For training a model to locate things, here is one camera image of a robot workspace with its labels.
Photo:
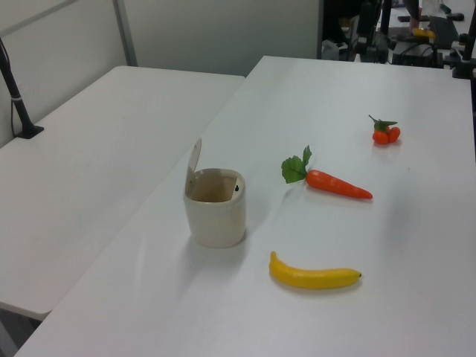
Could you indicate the beige plastic garbage bin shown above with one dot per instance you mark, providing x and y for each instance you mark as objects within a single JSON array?
[{"x": 215, "y": 223}]

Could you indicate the black pole with base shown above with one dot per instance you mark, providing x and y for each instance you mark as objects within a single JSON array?
[{"x": 16, "y": 102}]

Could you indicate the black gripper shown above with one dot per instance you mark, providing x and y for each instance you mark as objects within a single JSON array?
[{"x": 364, "y": 18}]

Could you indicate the black equipment box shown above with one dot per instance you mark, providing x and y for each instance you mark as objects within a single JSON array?
[{"x": 413, "y": 56}]

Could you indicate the orange toy tomato cluster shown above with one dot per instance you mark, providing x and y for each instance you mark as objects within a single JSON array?
[{"x": 380, "y": 137}]

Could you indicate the yellow toy banana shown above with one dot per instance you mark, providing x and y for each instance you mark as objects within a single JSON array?
[{"x": 312, "y": 279}]

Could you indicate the beige hinged bin lid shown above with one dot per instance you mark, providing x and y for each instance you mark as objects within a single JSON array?
[{"x": 194, "y": 160}]

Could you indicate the orange toy carrot green leaves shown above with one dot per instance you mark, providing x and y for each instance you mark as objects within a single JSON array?
[{"x": 334, "y": 184}]

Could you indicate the grey partition post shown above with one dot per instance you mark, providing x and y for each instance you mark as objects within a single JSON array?
[{"x": 125, "y": 33}]

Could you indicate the black clamp camera stand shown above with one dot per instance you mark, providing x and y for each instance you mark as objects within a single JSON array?
[{"x": 463, "y": 61}]

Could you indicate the yellow object on desk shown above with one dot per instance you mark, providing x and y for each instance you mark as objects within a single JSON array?
[{"x": 423, "y": 33}]

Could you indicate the black upright tripod pole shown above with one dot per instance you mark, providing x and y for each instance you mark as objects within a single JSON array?
[{"x": 385, "y": 18}]

